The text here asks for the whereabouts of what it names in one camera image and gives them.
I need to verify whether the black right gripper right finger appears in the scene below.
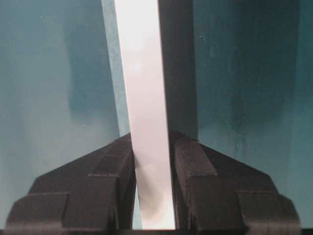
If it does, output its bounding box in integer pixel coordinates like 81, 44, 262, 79
169, 131, 301, 235

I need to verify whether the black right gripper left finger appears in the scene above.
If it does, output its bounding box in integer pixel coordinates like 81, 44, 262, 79
4, 134, 136, 235

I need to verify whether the white wooden board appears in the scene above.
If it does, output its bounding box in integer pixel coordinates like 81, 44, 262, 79
102, 0, 175, 230

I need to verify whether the teal table cloth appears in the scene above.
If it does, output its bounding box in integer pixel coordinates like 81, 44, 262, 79
0, 0, 313, 229

